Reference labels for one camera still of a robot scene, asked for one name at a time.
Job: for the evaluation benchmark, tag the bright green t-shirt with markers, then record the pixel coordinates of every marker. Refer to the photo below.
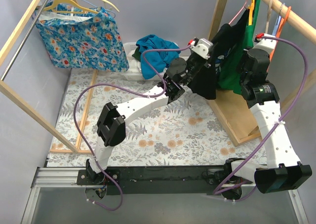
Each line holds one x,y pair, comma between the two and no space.
230,72

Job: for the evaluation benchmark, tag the blue t-shirt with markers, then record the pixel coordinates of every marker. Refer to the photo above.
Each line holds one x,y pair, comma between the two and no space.
158,60

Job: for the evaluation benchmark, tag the left wooden clothes rack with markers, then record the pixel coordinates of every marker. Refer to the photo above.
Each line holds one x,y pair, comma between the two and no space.
37,81

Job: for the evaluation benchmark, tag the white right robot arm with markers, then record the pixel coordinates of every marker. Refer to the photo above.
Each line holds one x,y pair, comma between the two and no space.
274,165

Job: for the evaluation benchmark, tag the white perforated plastic basket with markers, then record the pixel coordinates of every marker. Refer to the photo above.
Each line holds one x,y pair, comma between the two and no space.
129,50

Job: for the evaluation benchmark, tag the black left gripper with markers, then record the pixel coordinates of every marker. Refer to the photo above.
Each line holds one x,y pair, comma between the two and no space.
206,63

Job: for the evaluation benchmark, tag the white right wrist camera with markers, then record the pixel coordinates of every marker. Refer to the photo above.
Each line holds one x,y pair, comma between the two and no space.
267,45

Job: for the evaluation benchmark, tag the blue floral garment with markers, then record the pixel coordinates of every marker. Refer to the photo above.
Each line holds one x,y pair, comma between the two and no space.
82,41

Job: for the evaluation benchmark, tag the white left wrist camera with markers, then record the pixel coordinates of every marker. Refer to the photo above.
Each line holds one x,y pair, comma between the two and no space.
201,47

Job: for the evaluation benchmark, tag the beige wooden hanger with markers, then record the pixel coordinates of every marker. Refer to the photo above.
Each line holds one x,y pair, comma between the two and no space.
269,11

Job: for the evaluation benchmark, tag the wooden clothes rack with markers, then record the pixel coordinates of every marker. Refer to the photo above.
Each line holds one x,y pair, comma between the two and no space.
37,81
293,19

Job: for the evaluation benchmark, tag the black t-shirt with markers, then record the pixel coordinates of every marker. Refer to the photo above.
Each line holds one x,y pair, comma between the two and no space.
205,82

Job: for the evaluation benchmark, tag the light blue hanger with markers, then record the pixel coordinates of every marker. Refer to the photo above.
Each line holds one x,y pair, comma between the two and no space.
278,20

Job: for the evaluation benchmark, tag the yellow plastic hanger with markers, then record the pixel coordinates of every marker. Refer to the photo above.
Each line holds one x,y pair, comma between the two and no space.
72,3

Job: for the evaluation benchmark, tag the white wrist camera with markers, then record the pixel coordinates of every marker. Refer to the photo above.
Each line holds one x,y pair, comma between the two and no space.
201,47
267,45

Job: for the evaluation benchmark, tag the white floral print t-shirt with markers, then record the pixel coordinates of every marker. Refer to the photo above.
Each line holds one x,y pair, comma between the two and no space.
134,67

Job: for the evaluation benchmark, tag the floral patterned table mat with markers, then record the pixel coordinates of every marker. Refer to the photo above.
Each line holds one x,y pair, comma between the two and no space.
185,132

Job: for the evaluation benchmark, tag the green and grey raglan shirt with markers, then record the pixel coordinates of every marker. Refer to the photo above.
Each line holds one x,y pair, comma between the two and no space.
137,54

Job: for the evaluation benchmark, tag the right wooden clothes rack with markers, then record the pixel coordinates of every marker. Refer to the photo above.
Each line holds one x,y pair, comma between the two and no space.
293,19

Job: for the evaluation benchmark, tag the right wooden rack base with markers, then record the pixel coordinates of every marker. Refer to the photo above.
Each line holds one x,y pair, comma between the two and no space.
235,117

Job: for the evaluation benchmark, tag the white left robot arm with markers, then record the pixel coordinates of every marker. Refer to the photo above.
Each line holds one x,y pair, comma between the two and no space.
113,120

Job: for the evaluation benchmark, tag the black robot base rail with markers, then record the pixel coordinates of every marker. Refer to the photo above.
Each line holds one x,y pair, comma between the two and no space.
155,179

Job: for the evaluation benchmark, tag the orange plastic hanger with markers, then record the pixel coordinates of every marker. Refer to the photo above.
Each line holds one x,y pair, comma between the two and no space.
283,21

